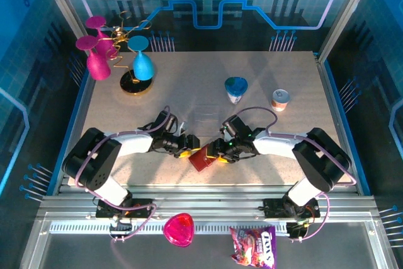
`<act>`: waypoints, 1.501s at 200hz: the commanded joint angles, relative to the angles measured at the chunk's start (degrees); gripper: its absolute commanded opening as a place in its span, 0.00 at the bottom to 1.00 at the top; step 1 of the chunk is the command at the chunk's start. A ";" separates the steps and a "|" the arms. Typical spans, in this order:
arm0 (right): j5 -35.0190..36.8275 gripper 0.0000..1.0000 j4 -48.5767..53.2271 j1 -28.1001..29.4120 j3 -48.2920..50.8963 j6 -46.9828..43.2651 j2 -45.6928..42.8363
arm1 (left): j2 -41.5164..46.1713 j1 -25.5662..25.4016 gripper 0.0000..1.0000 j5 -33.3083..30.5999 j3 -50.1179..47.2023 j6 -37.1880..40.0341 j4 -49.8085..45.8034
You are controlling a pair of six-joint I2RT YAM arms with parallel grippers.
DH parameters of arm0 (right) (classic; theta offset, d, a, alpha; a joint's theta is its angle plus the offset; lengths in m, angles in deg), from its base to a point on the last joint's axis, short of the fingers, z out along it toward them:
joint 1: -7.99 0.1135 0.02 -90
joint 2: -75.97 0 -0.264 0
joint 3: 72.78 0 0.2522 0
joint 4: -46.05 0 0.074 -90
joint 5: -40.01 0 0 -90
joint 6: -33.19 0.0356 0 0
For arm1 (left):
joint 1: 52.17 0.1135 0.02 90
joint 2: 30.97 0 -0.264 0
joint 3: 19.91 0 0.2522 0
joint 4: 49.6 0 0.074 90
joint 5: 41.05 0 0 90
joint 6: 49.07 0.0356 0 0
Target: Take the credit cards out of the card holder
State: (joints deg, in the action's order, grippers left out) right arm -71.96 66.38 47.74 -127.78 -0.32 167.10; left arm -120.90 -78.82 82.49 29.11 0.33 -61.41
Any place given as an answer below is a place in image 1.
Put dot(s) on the pink heart-shaped bowl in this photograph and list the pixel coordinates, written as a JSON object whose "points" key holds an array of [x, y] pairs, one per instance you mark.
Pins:
{"points": [[178, 229]]}

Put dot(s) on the blue wine glass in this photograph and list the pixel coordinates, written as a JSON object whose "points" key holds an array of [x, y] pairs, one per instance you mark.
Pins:
{"points": [[143, 67]]}

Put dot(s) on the pink wine glass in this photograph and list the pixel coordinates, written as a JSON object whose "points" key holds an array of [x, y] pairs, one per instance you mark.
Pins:
{"points": [[96, 22], [98, 67]]}

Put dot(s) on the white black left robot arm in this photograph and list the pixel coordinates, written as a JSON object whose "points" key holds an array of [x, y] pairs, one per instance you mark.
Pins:
{"points": [[132, 144]]}

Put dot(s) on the aluminium table side rail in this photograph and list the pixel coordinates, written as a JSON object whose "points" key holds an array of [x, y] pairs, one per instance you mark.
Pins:
{"points": [[85, 99], [333, 108]]}

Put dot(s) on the blue heart-shaped cup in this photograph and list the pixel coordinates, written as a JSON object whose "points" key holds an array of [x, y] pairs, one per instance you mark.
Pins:
{"points": [[236, 86]]}

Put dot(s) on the aluminium frame cross rail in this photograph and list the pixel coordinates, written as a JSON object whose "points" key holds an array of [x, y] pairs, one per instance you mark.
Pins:
{"points": [[204, 201]]}

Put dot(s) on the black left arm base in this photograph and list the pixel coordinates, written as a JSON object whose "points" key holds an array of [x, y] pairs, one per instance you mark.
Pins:
{"points": [[143, 210]]}

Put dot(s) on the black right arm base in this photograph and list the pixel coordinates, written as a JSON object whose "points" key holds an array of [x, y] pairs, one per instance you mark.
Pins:
{"points": [[274, 209]]}

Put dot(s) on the small pull-tab tin can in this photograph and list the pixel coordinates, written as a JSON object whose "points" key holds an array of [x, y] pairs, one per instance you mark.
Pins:
{"points": [[280, 103]]}

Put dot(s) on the aluminium frame post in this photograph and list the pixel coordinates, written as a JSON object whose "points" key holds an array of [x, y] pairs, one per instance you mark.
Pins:
{"points": [[346, 10], [63, 1]]}

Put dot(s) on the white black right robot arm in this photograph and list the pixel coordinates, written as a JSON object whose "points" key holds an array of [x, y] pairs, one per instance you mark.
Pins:
{"points": [[277, 144]]}

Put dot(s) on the small black connector board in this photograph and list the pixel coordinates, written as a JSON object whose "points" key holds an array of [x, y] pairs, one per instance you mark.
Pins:
{"points": [[297, 229], [121, 226]]}

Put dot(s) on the purple snack bag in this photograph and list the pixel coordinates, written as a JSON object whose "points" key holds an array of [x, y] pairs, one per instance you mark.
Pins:
{"points": [[253, 247]]}

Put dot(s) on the red card holder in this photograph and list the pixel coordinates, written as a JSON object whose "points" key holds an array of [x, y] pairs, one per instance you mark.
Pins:
{"points": [[201, 160]]}

